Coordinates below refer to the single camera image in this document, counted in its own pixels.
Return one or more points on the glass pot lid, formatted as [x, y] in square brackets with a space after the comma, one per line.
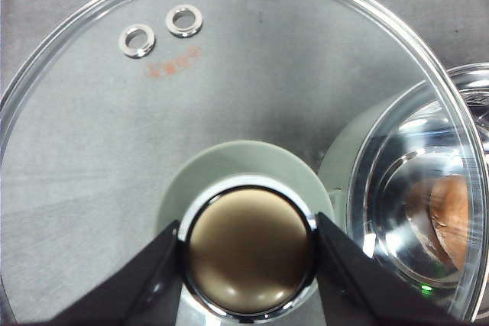
[242, 120]

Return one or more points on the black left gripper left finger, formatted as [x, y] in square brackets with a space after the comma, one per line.
[147, 291]

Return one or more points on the green electric steamer pot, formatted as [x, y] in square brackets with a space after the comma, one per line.
[408, 180]

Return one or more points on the brown potato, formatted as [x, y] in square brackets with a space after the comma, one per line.
[445, 200]

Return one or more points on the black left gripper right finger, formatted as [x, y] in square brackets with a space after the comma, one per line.
[357, 290]

